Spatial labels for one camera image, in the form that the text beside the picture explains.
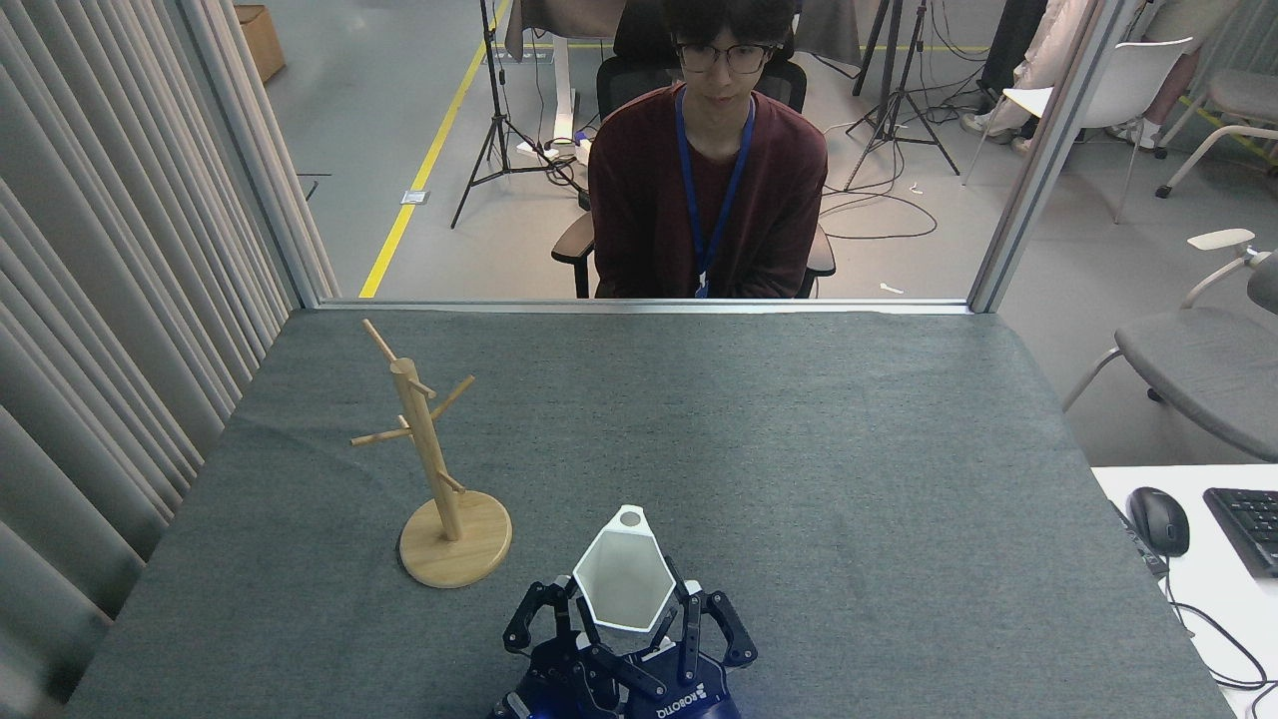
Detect black keyboard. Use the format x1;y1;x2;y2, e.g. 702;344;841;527
1203;487;1278;580

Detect black computer mouse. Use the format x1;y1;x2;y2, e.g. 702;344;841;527
1128;487;1191;558

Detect white power strip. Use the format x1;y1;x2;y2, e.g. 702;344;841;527
516;135;597;169

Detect grey pleated curtain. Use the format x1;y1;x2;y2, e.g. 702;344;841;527
0;0;340;719

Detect black mouse cable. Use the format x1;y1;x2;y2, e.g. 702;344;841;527
1163;574;1278;719

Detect blue lanyard with badge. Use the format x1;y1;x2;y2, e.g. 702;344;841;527
675;85;757;300

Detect person in background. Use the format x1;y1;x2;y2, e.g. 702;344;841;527
960;0;1239;151

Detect black glasses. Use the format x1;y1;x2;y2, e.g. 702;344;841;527
676;42;785;75

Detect grey felt table mat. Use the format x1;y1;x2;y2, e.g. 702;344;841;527
65;308;1234;719

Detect black floor cable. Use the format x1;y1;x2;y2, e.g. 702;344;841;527
819;150;940;241

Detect wooden cup storage rack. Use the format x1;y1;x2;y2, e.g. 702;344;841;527
350;319;513;589

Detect cardboard box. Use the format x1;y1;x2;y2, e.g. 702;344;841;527
233;5;287;83

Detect silver table edge rail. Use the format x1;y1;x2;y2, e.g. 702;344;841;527
318;298;971;317

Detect white hexagonal cup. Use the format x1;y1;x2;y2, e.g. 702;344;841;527
572;505;680;633

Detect black office chair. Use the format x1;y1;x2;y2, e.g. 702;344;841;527
551;0;837;300

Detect white standing desk leg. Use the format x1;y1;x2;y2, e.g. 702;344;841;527
504;35;582;143

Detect grey chair with white legs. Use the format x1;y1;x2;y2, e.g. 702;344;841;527
1156;68;1278;199

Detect black tripod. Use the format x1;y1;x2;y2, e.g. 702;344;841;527
844;0;961;191
450;0;585;230

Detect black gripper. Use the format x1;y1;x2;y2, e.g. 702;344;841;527
489;582;625;719
577;582;757;719

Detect white plastic chair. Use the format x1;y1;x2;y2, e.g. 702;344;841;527
962;37;1194;225

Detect grey padded chair with armrest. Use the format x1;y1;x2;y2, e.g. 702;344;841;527
1061;229;1278;463

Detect white desk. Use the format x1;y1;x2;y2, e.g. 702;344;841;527
1090;464;1278;719

